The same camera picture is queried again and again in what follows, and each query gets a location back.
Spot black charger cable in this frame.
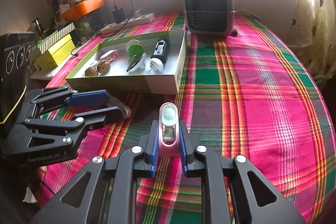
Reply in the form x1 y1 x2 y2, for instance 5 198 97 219
70 0 134 57

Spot cream dotted curtain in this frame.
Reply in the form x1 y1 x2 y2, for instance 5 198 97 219
286 0 335 88

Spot orange planter tray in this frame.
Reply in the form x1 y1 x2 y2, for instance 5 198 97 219
59 0 104 23

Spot beige power strip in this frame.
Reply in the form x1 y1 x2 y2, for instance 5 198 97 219
100 13 155 35

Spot pink clip with green button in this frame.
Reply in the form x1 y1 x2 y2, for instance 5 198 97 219
158 102 180 156

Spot black rectangular device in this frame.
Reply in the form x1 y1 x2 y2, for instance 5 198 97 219
151 39 169 64

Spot green white cardboard tray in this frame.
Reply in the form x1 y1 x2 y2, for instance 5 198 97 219
66 30 187 95

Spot brown walnut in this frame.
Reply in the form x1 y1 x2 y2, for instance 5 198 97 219
97 60 110 74
84 67 99 77

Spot white mushroom toy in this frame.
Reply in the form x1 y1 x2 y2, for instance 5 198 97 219
146 58 163 73

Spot green white spool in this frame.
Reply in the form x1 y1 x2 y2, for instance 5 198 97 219
126 39 144 59

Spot striped white box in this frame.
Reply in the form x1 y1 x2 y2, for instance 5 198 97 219
35 23 75 55

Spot grey portable heater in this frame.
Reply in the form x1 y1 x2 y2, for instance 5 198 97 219
183 0 235 37

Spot black charger adapter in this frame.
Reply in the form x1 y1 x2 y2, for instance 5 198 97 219
112 5 126 24

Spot black oval disc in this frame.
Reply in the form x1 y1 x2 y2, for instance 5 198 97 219
126 52 146 72

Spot yellow box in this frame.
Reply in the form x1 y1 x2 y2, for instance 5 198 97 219
34 34 75 69

